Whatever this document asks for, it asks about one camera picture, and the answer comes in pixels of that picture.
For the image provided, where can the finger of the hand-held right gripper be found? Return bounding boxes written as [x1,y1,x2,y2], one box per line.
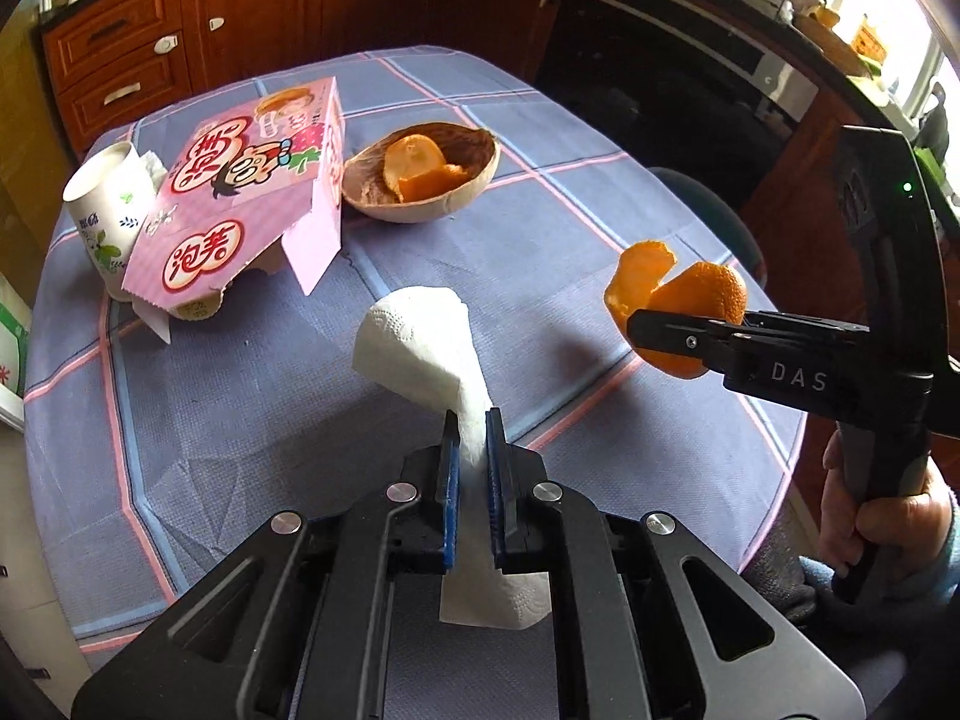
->
[626,309,751,377]
[739,309,867,335]

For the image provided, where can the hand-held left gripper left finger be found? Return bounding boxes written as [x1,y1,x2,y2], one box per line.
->
[71,409,462,720]

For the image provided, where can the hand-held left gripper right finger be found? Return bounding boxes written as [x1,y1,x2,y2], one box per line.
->
[484,406,863,720]

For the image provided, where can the orange peel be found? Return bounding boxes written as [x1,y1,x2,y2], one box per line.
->
[382,133,470,203]
[604,240,749,380]

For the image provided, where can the white paper towel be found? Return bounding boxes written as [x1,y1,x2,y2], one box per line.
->
[352,285,556,631]

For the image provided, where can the person's right hand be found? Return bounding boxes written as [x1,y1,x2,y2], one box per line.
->
[819,431,957,580]

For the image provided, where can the dark green stool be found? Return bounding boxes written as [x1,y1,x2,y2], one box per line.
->
[645,165,766,290]

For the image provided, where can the built-in black oven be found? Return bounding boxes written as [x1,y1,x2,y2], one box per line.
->
[532,0,822,196]

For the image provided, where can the orange peel in shell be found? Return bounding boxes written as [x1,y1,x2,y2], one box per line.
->
[382,133,470,203]

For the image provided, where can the brown coconut shell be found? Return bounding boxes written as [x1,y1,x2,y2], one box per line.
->
[341,125,500,224]

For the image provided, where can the pink printed carton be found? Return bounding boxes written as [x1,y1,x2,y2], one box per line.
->
[120,76,346,346]

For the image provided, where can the white paper cup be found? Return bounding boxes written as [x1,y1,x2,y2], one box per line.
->
[61,141,162,302]

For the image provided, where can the green white sack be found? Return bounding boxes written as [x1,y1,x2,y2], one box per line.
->
[0,270,35,430]

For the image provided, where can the wooden cabinet drawer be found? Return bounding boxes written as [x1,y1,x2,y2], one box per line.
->
[56,52,193,139]
[45,0,185,85]

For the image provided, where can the wooden kitchen cabinet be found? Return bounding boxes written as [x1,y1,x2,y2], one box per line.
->
[37,0,578,158]

